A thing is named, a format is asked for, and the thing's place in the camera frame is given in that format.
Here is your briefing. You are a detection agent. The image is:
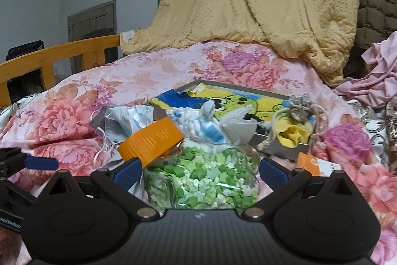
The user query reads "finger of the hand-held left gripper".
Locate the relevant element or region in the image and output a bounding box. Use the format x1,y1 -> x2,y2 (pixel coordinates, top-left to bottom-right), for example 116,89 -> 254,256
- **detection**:
0,149 -> 59,171

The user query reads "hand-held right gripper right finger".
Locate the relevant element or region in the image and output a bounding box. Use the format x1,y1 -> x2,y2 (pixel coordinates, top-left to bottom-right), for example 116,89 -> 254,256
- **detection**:
242,157 -> 362,220

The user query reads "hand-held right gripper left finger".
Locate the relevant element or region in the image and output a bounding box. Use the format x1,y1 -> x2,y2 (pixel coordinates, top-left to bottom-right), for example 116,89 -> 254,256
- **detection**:
37,157 -> 157,220

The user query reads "grey tray box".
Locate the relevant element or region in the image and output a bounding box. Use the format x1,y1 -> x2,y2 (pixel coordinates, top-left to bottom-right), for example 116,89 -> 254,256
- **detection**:
149,80 -> 318,161

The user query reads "orange white medicine box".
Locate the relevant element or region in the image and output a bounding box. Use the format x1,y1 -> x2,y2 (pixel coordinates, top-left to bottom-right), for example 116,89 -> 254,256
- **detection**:
296,152 -> 342,178

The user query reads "striped yellow sock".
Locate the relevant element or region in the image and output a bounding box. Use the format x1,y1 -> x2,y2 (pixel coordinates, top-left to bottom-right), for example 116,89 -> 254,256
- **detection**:
277,116 -> 314,148

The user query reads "white face mask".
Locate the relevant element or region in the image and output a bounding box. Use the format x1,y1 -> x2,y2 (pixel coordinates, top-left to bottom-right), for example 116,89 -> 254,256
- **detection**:
93,105 -> 155,166

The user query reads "light grey cloth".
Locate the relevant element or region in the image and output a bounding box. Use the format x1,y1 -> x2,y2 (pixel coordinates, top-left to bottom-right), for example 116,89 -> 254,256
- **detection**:
220,113 -> 259,143

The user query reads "grey drawstring pouch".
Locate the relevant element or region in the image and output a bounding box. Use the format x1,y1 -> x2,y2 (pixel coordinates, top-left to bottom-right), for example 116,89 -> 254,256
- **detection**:
288,94 -> 317,122

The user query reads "bag of green paper stars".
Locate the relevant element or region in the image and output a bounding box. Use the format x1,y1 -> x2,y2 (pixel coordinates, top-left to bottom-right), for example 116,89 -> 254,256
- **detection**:
143,136 -> 261,211

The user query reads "white blue knitted cloth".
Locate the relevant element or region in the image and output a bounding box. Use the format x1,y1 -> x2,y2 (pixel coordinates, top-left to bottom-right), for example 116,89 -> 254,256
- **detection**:
166,100 -> 227,146

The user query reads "cartoon printed towel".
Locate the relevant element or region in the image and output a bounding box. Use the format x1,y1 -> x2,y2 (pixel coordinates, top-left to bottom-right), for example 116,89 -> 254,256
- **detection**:
152,86 -> 290,123

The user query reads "pink floral blanket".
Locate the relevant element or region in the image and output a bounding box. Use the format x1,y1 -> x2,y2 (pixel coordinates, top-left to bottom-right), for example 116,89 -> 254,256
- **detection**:
0,41 -> 397,265

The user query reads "black plastic crate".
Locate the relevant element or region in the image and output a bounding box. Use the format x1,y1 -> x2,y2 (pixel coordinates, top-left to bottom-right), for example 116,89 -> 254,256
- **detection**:
6,40 -> 44,104

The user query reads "pink garment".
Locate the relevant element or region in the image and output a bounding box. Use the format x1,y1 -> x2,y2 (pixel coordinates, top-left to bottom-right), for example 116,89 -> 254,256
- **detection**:
335,34 -> 397,109

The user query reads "grey door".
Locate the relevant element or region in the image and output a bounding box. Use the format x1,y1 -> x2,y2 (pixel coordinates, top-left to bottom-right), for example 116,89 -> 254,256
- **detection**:
67,0 -> 118,73

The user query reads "yellow quilt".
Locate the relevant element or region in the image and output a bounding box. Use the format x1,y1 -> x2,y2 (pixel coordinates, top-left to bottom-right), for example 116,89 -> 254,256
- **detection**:
120,0 -> 360,88

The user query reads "brown puffer jacket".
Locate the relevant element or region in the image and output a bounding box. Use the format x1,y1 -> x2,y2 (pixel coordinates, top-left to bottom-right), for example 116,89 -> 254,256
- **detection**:
343,0 -> 397,77

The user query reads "wooden bed rail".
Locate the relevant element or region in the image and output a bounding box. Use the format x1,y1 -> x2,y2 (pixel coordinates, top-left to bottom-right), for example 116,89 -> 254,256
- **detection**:
0,34 -> 121,104

